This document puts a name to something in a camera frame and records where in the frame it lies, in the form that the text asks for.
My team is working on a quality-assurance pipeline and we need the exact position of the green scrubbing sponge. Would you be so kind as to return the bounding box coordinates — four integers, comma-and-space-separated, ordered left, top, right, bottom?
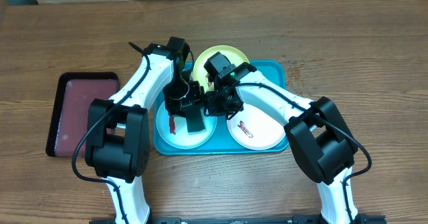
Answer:
185, 108, 205, 134

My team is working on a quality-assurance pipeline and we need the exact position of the light blue plate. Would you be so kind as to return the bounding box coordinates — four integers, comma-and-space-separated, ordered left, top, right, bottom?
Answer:
154, 100, 217, 154

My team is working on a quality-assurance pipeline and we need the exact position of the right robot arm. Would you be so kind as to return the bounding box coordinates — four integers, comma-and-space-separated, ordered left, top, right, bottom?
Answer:
204, 62, 372, 223

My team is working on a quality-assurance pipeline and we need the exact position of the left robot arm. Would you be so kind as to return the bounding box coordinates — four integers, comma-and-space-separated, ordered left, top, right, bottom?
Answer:
72, 37, 207, 223

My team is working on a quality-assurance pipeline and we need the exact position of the blue plastic serving tray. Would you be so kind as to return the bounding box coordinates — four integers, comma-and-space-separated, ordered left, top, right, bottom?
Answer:
153, 60, 289, 156

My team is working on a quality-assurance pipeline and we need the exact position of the black tray with red liquid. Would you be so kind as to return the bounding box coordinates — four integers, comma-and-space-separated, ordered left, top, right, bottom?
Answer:
45, 72, 119, 157

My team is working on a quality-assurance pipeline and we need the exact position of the white pink plate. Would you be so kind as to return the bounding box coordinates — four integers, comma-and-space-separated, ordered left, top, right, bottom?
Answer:
227, 104, 288, 151

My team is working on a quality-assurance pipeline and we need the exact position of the yellow-green plate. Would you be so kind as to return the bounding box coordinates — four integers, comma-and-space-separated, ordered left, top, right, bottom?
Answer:
193, 45, 251, 93

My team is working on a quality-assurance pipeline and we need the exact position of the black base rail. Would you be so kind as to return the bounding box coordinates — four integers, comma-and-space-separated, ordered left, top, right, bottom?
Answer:
89, 214, 387, 224

